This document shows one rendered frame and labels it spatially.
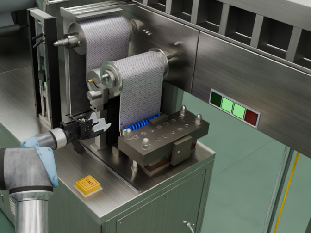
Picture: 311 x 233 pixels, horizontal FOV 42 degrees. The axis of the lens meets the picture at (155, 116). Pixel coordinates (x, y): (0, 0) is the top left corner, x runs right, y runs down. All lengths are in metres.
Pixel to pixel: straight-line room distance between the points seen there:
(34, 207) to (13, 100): 1.20
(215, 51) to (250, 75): 0.18
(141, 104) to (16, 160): 0.77
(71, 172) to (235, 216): 1.50
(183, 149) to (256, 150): 1.91
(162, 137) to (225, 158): 1.74
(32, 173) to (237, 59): 0.89
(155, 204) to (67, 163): 0.41
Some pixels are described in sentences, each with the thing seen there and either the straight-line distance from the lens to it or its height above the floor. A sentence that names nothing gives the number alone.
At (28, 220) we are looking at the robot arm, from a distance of 1.13.
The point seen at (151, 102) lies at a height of 1.11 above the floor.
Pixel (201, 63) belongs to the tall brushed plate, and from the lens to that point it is 1.74.
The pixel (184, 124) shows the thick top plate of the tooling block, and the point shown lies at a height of 1.03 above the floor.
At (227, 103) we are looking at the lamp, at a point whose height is 1.19.
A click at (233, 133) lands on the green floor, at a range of 3.76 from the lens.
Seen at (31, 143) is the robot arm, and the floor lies 1.14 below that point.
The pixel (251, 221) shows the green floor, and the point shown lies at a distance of 2.93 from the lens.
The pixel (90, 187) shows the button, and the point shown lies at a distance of 1.61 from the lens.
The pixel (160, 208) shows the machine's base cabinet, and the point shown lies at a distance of 1.80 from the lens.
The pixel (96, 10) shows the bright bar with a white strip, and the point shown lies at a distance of 1.83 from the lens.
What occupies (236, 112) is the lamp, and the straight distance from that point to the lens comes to 1.68.
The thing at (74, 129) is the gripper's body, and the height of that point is 1.13.
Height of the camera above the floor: 1.99
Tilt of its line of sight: 31 degrees down
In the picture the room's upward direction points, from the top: 5 degrees clockwise
